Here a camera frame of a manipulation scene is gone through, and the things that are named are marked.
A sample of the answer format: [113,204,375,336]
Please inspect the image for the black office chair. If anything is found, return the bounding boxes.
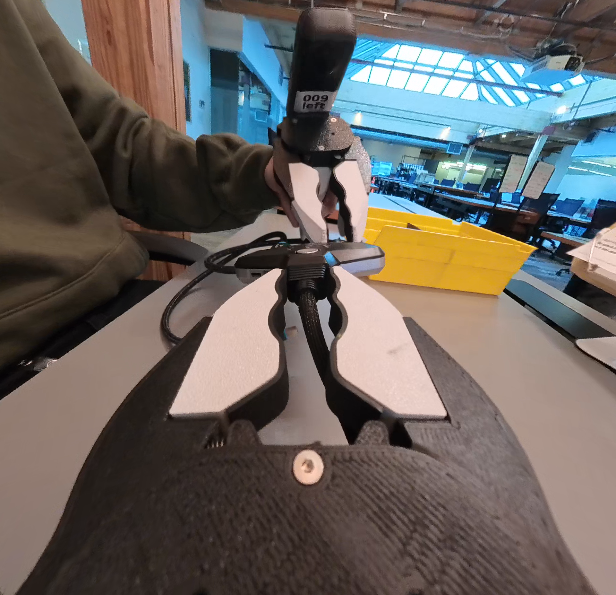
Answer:
[123,230,209,264]

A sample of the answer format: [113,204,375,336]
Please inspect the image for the person's green hoodie torso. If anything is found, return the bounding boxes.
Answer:
[0,0,200,372]

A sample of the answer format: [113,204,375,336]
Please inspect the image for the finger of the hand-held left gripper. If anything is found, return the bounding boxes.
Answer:
[288,163,334,245]
[331,163,370,244]

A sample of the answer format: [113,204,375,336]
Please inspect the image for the ceiling projector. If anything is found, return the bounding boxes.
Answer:
[521,51,586,88]

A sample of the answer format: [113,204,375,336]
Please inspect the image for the printed instruction sheet board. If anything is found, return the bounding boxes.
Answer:
[567,222,616,298]

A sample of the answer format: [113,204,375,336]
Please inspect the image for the ceiling skylight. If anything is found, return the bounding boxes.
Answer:
[349,39,602,108]

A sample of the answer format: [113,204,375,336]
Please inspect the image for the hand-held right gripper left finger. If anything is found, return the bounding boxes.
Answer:
[168,267,290,418]

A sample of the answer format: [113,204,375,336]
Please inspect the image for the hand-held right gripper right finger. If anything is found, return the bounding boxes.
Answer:
[326,265,449,424]

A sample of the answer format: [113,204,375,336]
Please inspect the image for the white standing board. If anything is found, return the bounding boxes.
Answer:
[500,154,528,194]
[522,160,557,200]

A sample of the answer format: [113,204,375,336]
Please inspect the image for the black desk rail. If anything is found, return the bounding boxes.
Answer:
[504,271,604,341]

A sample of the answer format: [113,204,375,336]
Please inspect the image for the yellow plastic bin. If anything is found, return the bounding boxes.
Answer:
[362,206,538,297]

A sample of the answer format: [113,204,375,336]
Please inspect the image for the wooden pillar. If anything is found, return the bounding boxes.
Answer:
[77,0,187,280]

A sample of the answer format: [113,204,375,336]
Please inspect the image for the person's left hand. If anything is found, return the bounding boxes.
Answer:
[264,152,300,229]

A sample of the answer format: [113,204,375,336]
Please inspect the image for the grey desk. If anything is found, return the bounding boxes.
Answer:
[0,210,616,595]

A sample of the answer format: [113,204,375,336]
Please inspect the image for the thick black braided cable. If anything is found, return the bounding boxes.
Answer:
[288,267,348,403]

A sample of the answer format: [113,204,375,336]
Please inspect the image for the row of background desks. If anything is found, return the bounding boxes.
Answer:
[372,161,616,270]

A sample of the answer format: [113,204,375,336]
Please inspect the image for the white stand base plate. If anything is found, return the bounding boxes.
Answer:
[575,336,616,371]

